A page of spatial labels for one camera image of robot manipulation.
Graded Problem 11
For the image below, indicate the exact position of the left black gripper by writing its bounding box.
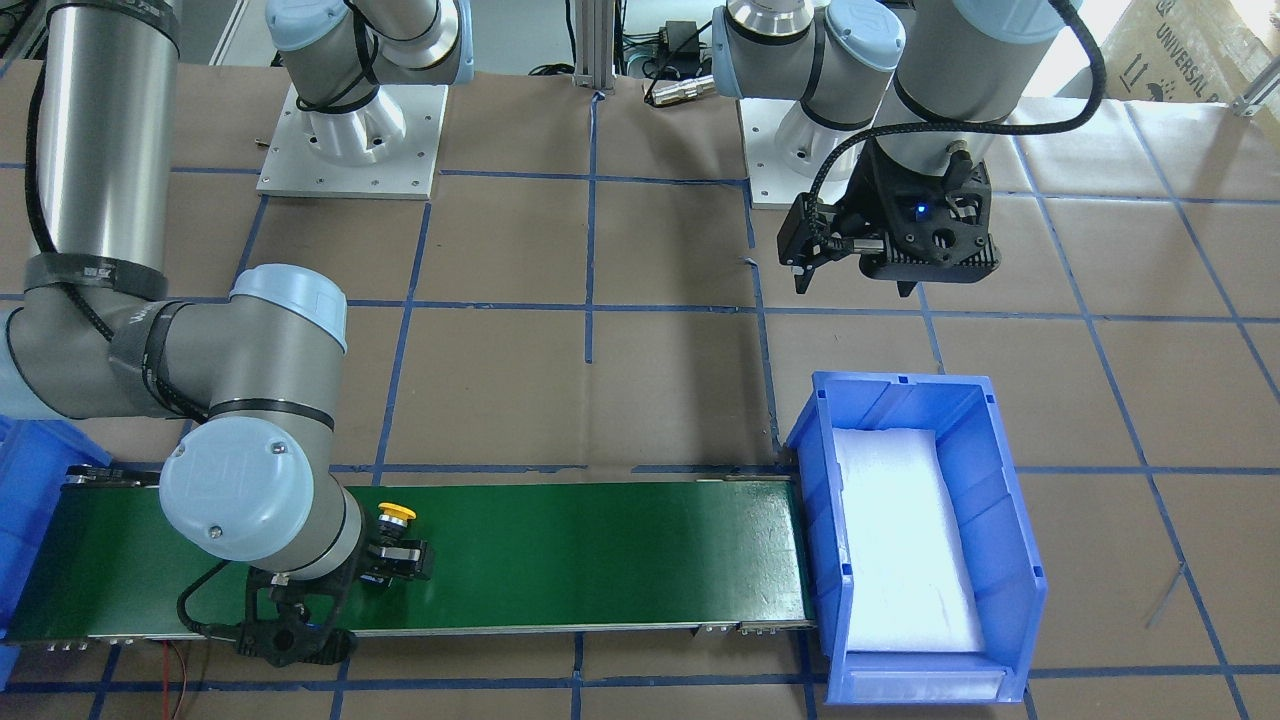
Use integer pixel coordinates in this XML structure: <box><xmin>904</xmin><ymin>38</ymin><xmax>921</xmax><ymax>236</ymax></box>
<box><xmin>777</xmin><ymin>140</ymin><xmax>1001</xmax><ymax>297</ymax></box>

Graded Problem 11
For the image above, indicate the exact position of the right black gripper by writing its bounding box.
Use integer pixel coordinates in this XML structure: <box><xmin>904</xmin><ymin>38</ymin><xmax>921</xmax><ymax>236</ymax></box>
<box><xmin>236</xmin><ymin>539</ymin><xmax>435</xmax><ymax>667</ymax></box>

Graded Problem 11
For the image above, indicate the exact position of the yellow push button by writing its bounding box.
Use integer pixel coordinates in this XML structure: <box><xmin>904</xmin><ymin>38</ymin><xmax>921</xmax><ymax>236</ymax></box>
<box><xmin>366</xmin><ymin>502</ymin><xmax>416</xmax><ymax>548</ymax></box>

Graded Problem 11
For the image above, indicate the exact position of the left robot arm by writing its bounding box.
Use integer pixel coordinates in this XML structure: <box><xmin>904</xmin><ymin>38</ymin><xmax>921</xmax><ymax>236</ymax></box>
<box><xmin>710</xmin><ymin>1</ymin><xmax>1107</xmax><ymax>297</ymax></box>

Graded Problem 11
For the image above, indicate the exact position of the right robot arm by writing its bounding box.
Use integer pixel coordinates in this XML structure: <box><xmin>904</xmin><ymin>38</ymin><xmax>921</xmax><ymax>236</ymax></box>
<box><xmin>3</xmin><ymin>1</ymin><xmax>431</xmax><ymax>667</ymax></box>

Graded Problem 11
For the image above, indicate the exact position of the black power adapter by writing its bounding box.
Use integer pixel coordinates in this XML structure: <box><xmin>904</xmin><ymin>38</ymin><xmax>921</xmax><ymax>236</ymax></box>
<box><xmin>659</xmin><ymin>20</ymin><xmax>701</xmax><ymax>61</ymax></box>

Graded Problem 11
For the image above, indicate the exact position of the green conveyor belt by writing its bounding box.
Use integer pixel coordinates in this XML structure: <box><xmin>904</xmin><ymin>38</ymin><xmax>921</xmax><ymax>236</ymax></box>
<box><xmin>5</xmin><ymin>480</ymin><xmax>817</xmax><ymax>644</ymax></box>

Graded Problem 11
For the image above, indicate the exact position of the blue bin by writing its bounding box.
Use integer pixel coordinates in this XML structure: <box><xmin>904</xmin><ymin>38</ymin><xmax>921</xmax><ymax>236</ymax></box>
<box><xmin>787</xmin><ymin>372</ymin><xmax>1047</xmax><ymax>705</ymax></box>
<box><xmin>1</xmin><ymin>416</ymin><xmax>113</xmax><ymax>637</ymax></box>

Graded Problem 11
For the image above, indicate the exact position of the white foam pad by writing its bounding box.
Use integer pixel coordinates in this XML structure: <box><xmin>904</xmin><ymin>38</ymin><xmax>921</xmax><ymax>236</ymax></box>
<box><xmin>833</xmin><ymin>428</ymin><xmax>986</xmax><ymax>653</ymax></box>

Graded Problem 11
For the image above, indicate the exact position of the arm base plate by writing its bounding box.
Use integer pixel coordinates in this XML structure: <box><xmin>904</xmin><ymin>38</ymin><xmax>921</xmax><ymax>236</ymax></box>
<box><xmin>740</xmin><ymin>92</ymin><xmax>911</xmax><ymax>213</ymax></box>
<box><xmin>257</xmin><ymin>85</ymin><xmax>449</xmax><ymax>200</ymax></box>

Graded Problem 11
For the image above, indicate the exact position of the aluminium frame post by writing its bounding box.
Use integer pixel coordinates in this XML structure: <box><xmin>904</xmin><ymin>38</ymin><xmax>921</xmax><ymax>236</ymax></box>
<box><xmin>571</xmin><ymin>0</ymin><xmax>618</xmax><ymax>96</ymax></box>

